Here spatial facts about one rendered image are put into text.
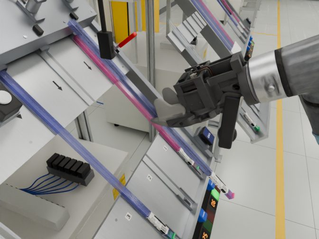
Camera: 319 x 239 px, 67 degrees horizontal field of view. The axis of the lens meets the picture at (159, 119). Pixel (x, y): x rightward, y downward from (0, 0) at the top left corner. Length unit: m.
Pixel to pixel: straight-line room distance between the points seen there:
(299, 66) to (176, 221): 0.44
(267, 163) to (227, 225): 0.62
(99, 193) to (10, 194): 0.26
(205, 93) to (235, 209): 1.25
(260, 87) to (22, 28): 0.43
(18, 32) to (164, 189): 0.46
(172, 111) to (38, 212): 0.52
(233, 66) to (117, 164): 0.64
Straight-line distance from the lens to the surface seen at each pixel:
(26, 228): 0.85
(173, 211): 0.63
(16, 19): 0.55
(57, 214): 0.79
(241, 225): 1.55
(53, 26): 0.58
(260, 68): 0.39
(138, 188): 0.57
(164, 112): 0.46
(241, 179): 1.75
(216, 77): 0.41
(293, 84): 0.38
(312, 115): 0.44
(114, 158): 0.95
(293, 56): 0.38
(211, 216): 0.76
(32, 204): 0.84
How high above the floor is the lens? 1.29
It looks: 37 degrees down
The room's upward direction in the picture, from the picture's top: straight up
